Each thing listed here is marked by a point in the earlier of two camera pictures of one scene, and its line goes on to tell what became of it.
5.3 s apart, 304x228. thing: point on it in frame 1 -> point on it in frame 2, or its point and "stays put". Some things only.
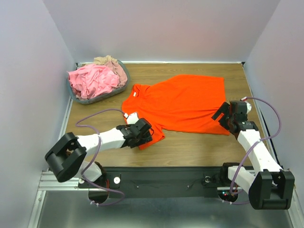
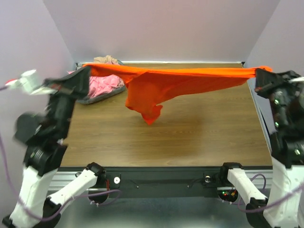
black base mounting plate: [156, 182] stays put
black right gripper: [223, 116] -> [273, 81]
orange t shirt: [184, 104] -> [150, 88]
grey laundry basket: [110, 94] stays put
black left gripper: [146, 138] -> [77, 83]
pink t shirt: [90, 81] stays put
